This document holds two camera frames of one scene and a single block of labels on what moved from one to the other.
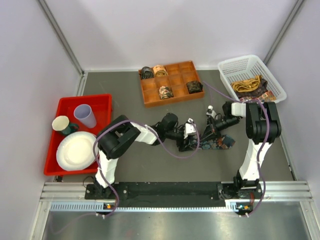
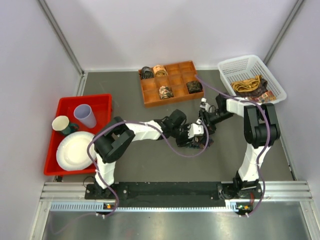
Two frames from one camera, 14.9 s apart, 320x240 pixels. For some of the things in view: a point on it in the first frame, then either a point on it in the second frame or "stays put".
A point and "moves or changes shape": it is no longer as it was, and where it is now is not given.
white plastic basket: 245,67 stays put
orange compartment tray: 178,75 stays put
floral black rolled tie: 166,92 stays put
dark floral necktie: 223,142 moves or changes shape
